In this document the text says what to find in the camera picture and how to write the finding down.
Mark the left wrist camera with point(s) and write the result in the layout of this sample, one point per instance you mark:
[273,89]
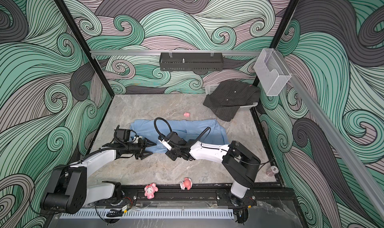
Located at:
[122,135]

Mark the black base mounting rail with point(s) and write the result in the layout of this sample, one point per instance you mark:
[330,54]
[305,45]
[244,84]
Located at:
[218,194]

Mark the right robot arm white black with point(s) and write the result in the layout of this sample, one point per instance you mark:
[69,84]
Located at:
[240,162]

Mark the right black frame post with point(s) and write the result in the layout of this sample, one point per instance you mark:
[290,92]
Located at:
[286,19]

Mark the pink white plush toy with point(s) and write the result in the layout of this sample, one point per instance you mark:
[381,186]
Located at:
[186,184]

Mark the clear plastic wall bin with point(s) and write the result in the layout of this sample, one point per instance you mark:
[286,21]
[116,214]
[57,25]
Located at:
[272,71]

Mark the right side aluminium rail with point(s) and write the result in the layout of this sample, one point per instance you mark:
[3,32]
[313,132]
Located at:
[307,91]

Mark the dark grey striped shirt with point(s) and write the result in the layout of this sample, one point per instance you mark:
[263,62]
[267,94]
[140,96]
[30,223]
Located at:
[229,96]

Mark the horizontal aluminium rail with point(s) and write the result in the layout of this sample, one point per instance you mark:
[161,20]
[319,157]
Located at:
[137,52]

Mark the white slotted cable duct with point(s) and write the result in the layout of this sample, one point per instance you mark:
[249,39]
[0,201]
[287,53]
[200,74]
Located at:
[155,214]

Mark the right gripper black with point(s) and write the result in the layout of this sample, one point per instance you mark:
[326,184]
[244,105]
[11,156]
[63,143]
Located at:
[172,157]

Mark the left black frame post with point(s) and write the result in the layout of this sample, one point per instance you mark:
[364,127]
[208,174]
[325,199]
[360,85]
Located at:
[83,44]

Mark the black frame post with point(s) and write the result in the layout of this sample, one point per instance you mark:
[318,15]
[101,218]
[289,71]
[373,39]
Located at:
[286,19]
[83,44]

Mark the light blue long sleeve shirt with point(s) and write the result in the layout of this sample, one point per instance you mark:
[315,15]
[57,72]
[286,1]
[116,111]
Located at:
[188,130]

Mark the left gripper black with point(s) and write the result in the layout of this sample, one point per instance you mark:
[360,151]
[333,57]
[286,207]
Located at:
[142,146]

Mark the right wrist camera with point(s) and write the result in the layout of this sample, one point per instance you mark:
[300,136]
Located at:
[169,141]

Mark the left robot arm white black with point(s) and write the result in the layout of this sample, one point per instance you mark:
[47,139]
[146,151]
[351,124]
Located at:
[68,191]

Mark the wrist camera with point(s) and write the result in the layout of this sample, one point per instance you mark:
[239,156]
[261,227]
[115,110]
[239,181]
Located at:
[169,141]
[122,135]

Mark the pink plush pig toy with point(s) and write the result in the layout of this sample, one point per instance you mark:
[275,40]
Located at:
[150,190]

